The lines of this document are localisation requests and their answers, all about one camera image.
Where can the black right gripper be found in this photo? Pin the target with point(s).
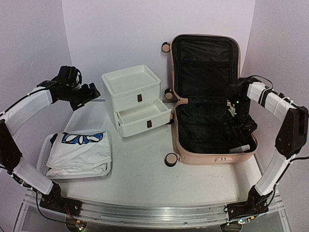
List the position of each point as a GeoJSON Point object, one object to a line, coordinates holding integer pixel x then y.
{"type": "Point", "coordinates": [250, 124]}

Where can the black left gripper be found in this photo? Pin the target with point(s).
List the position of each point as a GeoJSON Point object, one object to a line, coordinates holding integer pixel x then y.
{"type": "Point", "coordinates": [88, 96]}

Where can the white tube bottle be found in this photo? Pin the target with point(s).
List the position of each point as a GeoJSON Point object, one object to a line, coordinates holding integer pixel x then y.
{"type": "Point", "coordinates": [239, 149]}

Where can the white cloth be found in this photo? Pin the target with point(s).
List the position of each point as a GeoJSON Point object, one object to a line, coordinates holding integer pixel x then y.
{"type": "Point", "coordinates": [74, 155]}

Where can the white drawer cabinet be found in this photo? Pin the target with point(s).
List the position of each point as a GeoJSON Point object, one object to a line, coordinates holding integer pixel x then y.
{"type": "Point", "coordinates": [133, 103]}

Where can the white perforated plastic basket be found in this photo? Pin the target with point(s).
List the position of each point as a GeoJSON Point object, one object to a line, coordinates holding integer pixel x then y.
{"type": "Point", "coordinates": [45, 152]}

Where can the pink hard-shell suitcase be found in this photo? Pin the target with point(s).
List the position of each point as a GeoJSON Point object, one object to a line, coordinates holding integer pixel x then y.
{"type": "Point", "coordinates": [203, 66]}

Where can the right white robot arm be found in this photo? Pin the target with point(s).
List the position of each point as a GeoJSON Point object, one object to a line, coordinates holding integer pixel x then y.
{"type": "Point", "coordinates": [293, 132]}

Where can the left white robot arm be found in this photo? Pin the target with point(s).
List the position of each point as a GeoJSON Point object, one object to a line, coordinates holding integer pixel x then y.
{"type": "Point", "coordinates": [66, 86]}

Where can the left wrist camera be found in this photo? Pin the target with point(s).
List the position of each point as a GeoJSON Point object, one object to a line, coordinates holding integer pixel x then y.
{"type": "Point", "coordinates": [77, 81]}

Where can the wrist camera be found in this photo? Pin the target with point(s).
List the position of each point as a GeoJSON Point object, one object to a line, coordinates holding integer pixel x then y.
{"type": "Point", "coordinates": [77, 81]}
{"type": "Point", "coordinates": [231, 108]}

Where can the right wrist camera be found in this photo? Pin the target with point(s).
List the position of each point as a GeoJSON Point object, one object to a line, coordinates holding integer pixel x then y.
{"type": "Point", "coordinates": [231, 108]}

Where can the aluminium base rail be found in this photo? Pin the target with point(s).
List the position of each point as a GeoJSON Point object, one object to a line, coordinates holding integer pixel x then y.
{"type": "Point", "coordinates": [167, 217]}

